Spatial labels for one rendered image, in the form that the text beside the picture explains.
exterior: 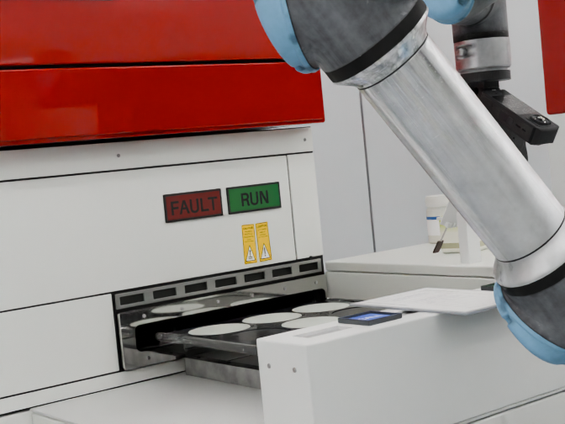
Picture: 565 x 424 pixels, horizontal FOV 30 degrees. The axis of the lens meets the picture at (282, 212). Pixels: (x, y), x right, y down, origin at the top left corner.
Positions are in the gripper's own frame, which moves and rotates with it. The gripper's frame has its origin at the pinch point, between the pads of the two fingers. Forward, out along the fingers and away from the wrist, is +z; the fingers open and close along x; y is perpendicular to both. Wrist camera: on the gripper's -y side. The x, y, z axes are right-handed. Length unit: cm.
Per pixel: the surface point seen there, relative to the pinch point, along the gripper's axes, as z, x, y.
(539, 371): 20.4, 1.0, -4.1
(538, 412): 25.8, 1.8, -4.0
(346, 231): 19, -146, 210
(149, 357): 20, 26, 57
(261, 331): 15.7, 15.9, 38.2
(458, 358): 15.8, 16.1, -4.4
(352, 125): -20, -154, 210
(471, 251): 7.2, -17.2, 23.7
